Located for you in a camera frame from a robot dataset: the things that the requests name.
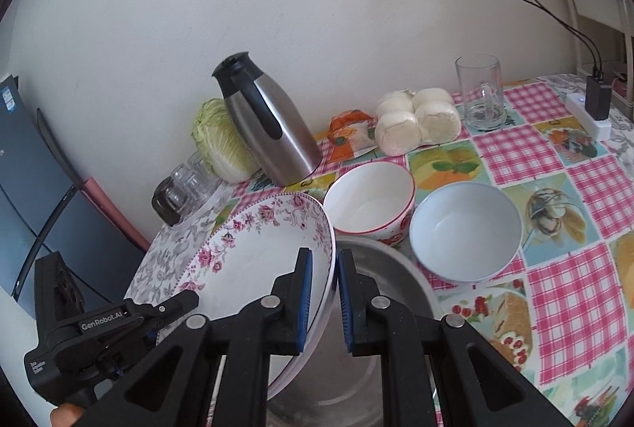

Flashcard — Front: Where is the clear glass mug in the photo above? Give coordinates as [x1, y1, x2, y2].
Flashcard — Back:
[454, 54, 507, 133]

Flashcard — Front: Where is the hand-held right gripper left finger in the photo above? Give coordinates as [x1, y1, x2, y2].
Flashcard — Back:
[101, 247, 315, 427]

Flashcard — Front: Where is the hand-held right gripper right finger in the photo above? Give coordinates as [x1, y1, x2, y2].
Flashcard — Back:
[337, 249, 575, 427]

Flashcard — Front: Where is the light blue bowl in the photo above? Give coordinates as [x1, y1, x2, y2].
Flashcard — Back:
[409, 182, 523, 284]

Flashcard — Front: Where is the orange snack packet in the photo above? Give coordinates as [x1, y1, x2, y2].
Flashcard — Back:
[327, 110, 382, 160]

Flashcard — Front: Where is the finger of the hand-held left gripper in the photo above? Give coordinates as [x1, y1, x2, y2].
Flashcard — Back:
[96, 327, 159, 381]
[141, 291, 200, 326]

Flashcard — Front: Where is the stainless steel plate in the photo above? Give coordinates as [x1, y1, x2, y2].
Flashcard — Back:
[267, 234, 441, 427]

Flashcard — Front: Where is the clear drinking glass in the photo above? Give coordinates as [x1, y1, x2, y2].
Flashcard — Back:
[191, 152, 219, 192]
[184, 182, 215, 214]
[171, 163, 199, 200]

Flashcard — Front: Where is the floral round plate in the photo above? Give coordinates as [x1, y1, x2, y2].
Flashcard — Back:
[174, 191, 338, 400]

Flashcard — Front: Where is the grey floral tablecloth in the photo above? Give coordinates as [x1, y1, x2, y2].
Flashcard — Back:
[123, 73, 634, 343]

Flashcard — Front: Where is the black power adapter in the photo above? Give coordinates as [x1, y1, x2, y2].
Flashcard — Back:
[586, 74, 612, 121]

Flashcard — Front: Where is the napa cabbage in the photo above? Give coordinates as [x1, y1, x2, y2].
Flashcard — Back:
[192, 98, 261, 182]

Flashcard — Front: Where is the strawberry print bowl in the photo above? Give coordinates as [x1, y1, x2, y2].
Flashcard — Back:
[323, 162, 416, 249]

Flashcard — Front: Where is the person's left hand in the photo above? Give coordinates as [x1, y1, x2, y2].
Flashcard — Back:
[50, 404, 85, 427]

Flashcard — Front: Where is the stainless steel thermos jug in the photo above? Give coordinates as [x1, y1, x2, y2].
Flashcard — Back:
[212, 52, 324, 186]

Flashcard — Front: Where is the white power strip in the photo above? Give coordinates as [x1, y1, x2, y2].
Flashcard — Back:
[566, 92, 612, 141]

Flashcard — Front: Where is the dark blue refrigerator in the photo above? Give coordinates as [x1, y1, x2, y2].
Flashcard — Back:
[0, 73, 147, 324]

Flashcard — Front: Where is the bag of steamed buns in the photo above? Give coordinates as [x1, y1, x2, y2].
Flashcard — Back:
[374, 87, 462, 156]

